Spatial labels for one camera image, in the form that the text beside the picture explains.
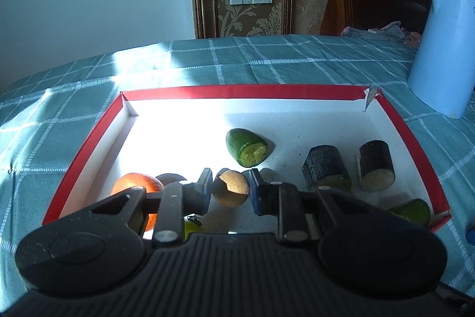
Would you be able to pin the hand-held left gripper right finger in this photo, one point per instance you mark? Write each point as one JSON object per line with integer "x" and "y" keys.
{"x": 256, "y": 195}

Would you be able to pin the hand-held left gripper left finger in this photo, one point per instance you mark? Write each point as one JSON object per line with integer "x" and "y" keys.
{"x": 202, "y": 192}

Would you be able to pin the brown round fruit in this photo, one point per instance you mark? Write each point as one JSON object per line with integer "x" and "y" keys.
{"x": 230, "y": 190}

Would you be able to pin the red cardboard box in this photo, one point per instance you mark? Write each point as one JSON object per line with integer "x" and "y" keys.
{"x": 178, "y": 124}

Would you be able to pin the yellow-green round fruit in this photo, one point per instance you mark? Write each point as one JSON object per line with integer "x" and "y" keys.
{"x": 191, "y": 229}

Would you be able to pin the green cucumber piece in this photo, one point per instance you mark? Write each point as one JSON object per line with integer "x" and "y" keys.
{"x": 237, "y": 146}
{"x": 415, "y": 211}

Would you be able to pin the orange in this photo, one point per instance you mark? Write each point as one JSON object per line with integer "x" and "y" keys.
{"x": 135, "y": 185}

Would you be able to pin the teal checked blanket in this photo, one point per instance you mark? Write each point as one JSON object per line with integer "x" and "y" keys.
{"x": 74, "y": 98}

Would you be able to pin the pinkish crumpled cloth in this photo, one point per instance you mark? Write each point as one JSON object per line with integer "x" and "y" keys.
{"x": 393, "y": 31}

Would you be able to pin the pale blue electric kettle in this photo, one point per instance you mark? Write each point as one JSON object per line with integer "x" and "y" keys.
{"x": 441, "y": 60}

